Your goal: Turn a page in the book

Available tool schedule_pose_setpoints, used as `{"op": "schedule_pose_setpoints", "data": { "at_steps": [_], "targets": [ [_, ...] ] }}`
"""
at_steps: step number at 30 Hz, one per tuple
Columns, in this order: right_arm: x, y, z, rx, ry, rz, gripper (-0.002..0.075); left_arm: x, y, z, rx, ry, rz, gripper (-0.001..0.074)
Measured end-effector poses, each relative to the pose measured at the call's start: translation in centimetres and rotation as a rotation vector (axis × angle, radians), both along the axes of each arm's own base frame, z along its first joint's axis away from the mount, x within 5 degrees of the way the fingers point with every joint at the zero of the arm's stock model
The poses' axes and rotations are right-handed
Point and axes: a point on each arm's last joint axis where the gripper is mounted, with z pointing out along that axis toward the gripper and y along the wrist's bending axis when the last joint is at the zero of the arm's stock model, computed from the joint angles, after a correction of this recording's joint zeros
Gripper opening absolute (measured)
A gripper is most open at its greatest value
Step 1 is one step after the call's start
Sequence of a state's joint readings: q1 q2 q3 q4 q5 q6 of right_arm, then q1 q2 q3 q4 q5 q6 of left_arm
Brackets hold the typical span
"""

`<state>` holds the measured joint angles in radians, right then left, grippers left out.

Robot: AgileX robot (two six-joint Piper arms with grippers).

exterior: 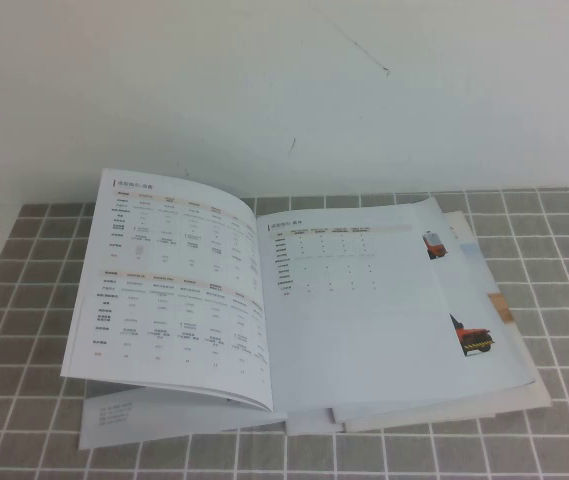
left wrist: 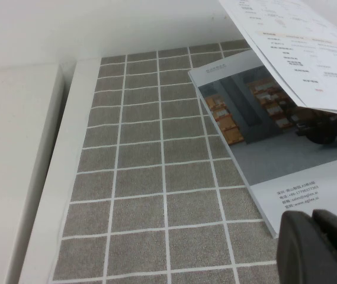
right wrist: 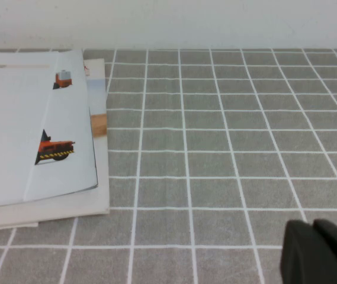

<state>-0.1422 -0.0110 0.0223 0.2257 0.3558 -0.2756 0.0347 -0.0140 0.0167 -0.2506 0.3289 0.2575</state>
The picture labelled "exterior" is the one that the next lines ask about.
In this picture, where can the grey checkered tablecloth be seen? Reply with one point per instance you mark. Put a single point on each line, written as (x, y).
(564, 250)

